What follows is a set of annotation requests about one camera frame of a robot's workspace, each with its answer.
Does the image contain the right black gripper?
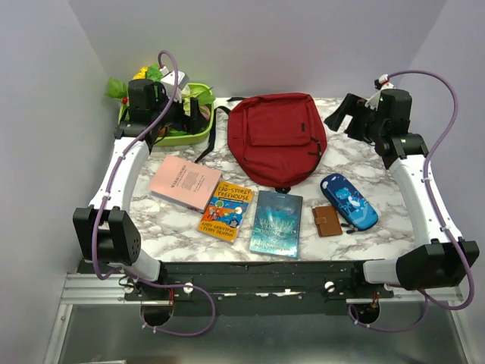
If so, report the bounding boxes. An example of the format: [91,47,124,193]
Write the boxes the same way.
[324,93,386,144]

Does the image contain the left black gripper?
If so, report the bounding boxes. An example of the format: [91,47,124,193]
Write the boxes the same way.
[151,86,208,134]

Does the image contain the red backpack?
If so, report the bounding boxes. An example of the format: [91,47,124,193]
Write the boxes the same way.
[212,93,327,194]

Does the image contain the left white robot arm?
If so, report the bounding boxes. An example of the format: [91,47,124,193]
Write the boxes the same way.
[73,71,204,300]

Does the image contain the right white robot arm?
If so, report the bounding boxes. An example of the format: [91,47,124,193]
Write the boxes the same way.
[324,88,479,297]

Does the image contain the green plastic tray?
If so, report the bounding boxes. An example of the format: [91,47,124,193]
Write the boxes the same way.
[114,79,213,149]

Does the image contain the green lettuce toy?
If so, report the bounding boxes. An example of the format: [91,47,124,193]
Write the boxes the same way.
[182,84,215,105]

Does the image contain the pink book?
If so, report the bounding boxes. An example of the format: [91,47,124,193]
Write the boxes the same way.
[148,155,222,212]

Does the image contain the yellow flower toy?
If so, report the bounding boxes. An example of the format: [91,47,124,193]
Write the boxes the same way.
[133,67,148,80]

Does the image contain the green leafy sprig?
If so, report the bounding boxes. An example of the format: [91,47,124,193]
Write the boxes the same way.
[105,77,128,100]

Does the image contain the blue dinosaur pencil case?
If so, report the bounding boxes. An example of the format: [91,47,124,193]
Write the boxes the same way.
[320,173,378,231]

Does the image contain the orange treehouse book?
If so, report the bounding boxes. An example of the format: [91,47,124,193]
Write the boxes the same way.
[197,181,254,242]

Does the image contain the brown leather wallet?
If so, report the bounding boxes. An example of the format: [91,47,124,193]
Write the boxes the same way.
[312,206,343,237]

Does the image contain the teal blue book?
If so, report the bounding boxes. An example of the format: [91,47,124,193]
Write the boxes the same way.
[249,191,303,259]

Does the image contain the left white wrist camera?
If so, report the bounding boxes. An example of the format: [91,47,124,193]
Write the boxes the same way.
[159,66,189,94]

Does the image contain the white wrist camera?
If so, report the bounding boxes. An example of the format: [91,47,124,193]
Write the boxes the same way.
[365,74,395,111]
[159,66,189,94]

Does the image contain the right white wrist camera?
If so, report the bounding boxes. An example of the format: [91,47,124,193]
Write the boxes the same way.
[365,74,395,111]

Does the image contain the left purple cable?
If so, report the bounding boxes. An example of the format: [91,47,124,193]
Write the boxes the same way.
[91,50,217,337]

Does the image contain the black mounting base plate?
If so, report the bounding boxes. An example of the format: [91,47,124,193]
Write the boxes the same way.
[77,259,399,318]

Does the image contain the aluminium rail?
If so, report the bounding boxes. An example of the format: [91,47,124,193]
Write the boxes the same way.
[58,273,464,306]

